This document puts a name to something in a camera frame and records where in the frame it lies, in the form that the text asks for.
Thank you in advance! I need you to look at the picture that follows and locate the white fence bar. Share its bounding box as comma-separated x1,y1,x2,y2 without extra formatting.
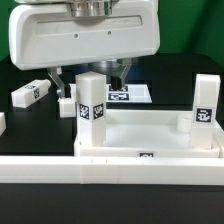
0,112,6,136
0,156,224,186

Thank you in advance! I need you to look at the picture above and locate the white fence left bar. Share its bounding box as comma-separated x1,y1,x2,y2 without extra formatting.
0,112,6,136

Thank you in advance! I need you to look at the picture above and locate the white fiducial marker sheet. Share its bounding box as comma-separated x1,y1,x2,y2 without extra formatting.
68,83,153,104

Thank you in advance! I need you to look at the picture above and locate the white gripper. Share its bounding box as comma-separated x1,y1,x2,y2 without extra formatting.
9,0,160,99

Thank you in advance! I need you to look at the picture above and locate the white desk tabletop tray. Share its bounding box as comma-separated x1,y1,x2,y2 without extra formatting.
74,109,224,158

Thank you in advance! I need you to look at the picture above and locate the white fence front bar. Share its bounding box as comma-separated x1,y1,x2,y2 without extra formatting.
0,156,224,186

